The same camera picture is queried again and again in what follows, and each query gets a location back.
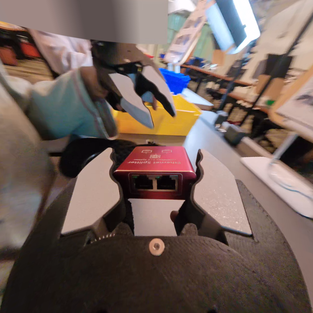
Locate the wooden-edged background table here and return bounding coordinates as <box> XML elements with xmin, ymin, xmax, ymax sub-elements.
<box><xmin>181</xmin><ymin>63</ymin><xmax>269</xmax><ymax>114</ymax></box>

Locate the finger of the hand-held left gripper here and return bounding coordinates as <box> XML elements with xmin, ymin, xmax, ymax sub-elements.
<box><xmin>108</xmin><ymin>73</ymin><xmax>154</xmax><ymax>129</ymax></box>
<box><xmin>142</xmin><ymin>65</ymin><xmax>177</xmax><ymax>118</ymax></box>

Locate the black quilted wrist rest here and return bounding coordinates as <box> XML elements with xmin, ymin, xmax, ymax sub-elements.
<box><xmin>59</xmin><ymin>138</ymin><xmax>137</xmax><ymax>178</ymax></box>

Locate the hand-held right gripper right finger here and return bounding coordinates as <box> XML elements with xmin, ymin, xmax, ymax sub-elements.
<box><xmin>175</xmin><ymin>149</ymin><xmax>253</xmax><ymax>240</ymax></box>

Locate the yellow plastic bin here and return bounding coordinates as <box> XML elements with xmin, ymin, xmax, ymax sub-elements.
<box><xmin>111</xmin><ymin>94</ymin><xmax>202</xmax><ymax>136</ymax></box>

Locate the cardboard box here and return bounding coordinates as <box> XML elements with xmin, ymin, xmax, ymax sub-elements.
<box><xmin>255</xmin><ymin>73</ymin><xmax>290</xmax><ymax>104</ymax></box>

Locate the black tripod stand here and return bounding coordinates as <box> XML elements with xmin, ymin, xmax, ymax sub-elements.
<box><xmin>216</xmin><ymin>40</ymin><xmax>258</xmax><ymax>113</ymax></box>

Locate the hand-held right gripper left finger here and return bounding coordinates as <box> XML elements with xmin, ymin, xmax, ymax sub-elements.
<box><xmin>61</xmin><ymin>147</ymin><xmax>134</xmax><ymax>236</ymax></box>

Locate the person's left hand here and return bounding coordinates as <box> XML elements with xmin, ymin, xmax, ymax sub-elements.
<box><xmin>79</xmin><ymin>66</ymin><xmax>124</xmax><ymax>112</ymax></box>

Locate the blue plastic bin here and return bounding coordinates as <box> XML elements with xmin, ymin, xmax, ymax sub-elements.
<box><xmin>158</xmin><ymin>68</ymin><xmax>191</xmax><ymax>94</ymax></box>

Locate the printed instruction sheet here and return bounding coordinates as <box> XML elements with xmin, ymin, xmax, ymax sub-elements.
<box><xmin>275</xmin><ymin>86</ymin><xmax>313</xmax><ymax>142</ymax></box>

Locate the studio light panel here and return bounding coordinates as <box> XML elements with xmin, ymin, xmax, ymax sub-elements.
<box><xmin>205</xmin><ymin>0</ymin><xmax>261</xmax><ymax>55</ymax></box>

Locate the red ethernet splitter box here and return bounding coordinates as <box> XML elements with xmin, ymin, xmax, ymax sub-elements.
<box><xmin>113</xmin><ymin>146</ymin><xmax>197</xmax><ymax>200</ymax></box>

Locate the black power adapter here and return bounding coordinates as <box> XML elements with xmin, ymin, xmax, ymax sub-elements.
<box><xmin>224</xmin><ymin>122</ymin><xmax>247</xmax><ymax>147</ymax></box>

